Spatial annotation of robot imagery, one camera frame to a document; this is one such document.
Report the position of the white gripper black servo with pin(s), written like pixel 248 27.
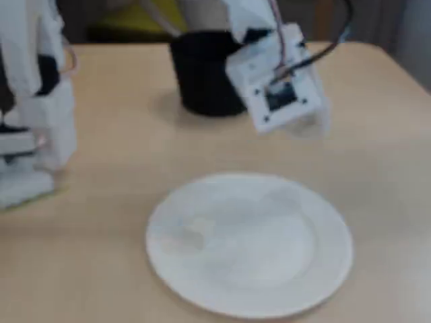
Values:
pixel 319 109

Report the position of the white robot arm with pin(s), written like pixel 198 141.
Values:
pixel 27 33

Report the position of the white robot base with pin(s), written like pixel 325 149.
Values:
pixel 47 134

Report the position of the black pot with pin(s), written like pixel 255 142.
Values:
pixel 202 74

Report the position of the white paper plate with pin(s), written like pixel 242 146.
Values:
pixel 256 255

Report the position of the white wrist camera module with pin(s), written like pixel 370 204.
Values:
pixel 262 67

